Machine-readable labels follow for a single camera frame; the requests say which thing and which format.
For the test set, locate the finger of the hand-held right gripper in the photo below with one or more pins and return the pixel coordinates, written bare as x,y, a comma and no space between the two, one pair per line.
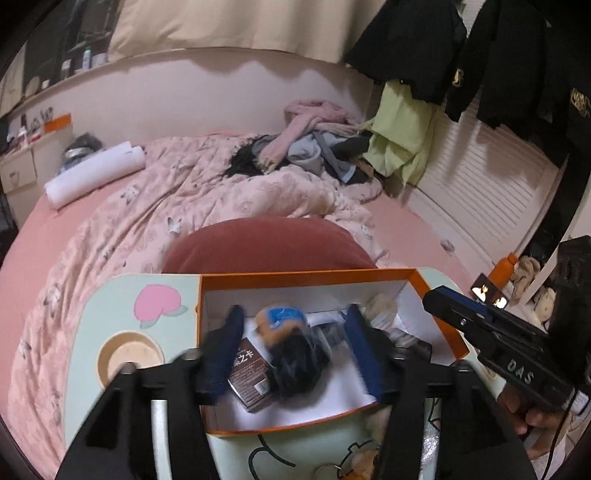
461,302

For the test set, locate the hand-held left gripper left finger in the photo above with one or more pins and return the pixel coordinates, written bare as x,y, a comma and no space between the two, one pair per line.
226,350

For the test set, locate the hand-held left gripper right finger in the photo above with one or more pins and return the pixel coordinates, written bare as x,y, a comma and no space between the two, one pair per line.
364,355

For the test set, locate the orange cardboard box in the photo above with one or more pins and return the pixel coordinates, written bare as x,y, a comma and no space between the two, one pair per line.
341,392

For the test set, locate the black lace scrunchie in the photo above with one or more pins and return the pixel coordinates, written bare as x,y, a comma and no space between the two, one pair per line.
295,364

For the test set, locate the person's right hand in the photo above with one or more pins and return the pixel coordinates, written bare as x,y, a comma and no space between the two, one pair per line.
538,420

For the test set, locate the brown packet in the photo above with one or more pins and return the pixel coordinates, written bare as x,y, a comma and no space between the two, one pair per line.
249,374

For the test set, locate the orange water bottle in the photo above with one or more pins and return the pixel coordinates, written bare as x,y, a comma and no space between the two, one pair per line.
503,272

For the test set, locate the small crumpled wrapper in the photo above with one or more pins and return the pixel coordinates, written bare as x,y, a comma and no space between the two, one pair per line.
448,244

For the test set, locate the tan blue toy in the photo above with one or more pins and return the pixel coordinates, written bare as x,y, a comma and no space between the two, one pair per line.
281,321

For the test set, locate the cream plush toy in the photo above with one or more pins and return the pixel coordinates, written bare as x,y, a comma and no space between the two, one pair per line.
545,300
526,274

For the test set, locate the red cushion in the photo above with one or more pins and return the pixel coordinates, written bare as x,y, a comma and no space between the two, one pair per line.
268,249

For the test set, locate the white slatted closet doors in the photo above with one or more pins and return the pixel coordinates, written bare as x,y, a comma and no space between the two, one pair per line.
480,184

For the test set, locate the pink floral duvet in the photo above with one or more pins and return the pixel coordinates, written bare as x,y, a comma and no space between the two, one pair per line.
138,230

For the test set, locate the lime green garment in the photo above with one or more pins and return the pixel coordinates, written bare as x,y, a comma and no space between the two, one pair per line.
397,138

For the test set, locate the pile of dark clothes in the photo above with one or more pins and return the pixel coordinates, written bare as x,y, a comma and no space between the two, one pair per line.
341,161

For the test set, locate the white paper roll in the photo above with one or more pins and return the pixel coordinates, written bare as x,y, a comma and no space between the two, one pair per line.
92,175

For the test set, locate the dark grey bundle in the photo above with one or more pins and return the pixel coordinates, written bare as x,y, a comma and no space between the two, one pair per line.
83,150

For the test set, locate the black jacket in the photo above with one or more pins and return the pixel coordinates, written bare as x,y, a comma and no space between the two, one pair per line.
406,41
517,60

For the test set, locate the white drawer unit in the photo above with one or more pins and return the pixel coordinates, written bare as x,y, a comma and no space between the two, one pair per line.
18,170

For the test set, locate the small orange white box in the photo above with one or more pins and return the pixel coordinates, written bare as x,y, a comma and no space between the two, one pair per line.
57,122

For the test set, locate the group of cosmetic bottles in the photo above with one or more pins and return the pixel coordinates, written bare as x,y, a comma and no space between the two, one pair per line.
32,129

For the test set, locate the white jar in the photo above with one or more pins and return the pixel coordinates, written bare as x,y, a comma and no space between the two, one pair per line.
100,60

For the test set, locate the tall white bottle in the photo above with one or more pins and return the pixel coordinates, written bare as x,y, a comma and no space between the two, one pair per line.
86,59

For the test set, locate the dark bottle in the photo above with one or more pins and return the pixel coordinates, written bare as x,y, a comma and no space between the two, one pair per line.
67,68

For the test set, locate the wide beige curtain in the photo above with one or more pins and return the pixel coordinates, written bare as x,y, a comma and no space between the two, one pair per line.
231,23

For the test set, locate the small round mirror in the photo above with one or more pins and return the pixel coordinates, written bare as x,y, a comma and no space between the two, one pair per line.
33,85

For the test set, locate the dark window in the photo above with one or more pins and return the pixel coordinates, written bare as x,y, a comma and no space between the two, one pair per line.
51,41

